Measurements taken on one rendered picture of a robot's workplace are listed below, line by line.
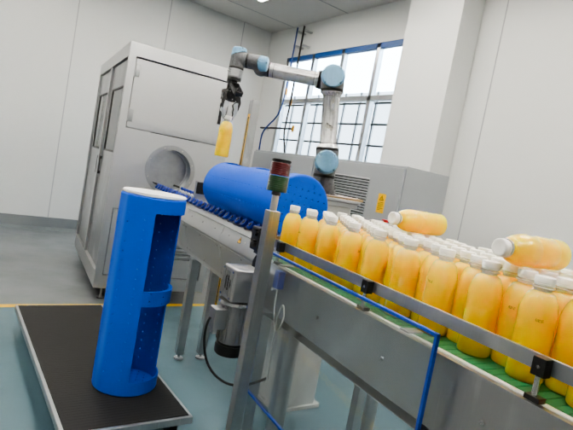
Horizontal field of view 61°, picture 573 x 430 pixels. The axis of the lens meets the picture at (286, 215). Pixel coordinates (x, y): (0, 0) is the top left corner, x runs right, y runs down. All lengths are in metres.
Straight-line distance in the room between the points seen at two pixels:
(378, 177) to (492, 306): 2.73
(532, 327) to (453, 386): 0.20
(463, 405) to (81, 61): 6.43
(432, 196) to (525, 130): 1.15
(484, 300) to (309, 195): 1.12
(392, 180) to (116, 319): 2.26
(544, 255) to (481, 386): 0.32
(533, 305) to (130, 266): 1.59
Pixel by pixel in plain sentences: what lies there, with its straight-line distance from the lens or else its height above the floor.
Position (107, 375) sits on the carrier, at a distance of 2.33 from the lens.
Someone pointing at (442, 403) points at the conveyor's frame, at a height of 0.80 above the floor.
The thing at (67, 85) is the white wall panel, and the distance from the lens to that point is 6.92.
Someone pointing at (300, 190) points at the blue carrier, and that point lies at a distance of 2.06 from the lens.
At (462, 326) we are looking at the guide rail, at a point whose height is 0.97.
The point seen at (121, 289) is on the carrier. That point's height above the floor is 0.62.
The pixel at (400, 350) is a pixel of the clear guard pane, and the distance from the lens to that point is 1.15.
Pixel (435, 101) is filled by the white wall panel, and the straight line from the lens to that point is 4.88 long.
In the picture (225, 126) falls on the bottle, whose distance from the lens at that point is 2.50.
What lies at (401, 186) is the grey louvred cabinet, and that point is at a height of 1.30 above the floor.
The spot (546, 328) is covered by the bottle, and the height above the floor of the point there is 1.01.
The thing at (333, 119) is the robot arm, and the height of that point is 1.53.
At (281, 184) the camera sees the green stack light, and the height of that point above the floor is 1.18.
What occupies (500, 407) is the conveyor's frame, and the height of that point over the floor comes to 0.86.
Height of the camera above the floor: 1.21
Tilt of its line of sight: 4 degrees down
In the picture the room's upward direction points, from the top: 10 degrees clockwise
